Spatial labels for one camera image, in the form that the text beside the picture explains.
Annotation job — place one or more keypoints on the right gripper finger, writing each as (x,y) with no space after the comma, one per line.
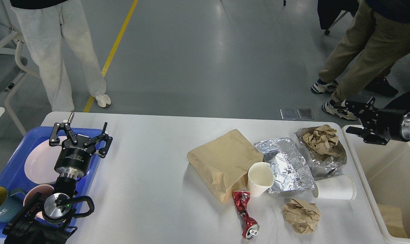
(362,107)
(367,135)

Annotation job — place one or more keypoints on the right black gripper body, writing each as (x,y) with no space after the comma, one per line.
(391,124)

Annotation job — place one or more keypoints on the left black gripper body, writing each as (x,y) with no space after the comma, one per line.
(73,161)

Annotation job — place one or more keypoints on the pink plate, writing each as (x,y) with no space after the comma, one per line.
(39,165)

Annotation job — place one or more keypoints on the brown paper bag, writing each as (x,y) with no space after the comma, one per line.
(224,162)

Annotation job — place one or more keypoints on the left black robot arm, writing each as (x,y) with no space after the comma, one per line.
(46,220)

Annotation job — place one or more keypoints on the person in black shorts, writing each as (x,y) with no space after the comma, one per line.
(380,85)

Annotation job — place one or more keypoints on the white plastic bin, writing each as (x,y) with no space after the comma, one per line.
(385,174)

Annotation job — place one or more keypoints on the foil bowl with paper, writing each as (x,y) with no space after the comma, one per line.
(322,150)

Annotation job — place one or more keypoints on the white paper cup lying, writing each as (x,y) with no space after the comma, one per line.
(338,188)

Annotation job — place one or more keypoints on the person in khaki trousers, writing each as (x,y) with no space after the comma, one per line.
(377,38)

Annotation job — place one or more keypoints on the floor outlet plates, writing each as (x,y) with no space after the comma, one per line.
(293,115)

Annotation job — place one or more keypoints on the teal mug yellow inside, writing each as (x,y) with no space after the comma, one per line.
(10,204)

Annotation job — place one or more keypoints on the grey office chair left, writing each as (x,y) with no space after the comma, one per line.
(13,67)

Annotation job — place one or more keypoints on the crumpled aluminium foil tray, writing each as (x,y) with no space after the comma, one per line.
(291,173)

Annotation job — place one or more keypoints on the white office chair right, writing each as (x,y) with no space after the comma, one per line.
(331,11)

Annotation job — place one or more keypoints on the crumpled brown paper ball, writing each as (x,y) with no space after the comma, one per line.
(302,215)

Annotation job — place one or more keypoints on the white paper cup upright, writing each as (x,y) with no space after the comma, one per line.
(259,178)

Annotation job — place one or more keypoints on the person in white trousers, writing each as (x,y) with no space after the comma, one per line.
(44,25)

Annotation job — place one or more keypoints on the crushed red can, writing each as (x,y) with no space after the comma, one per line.
(250,225)

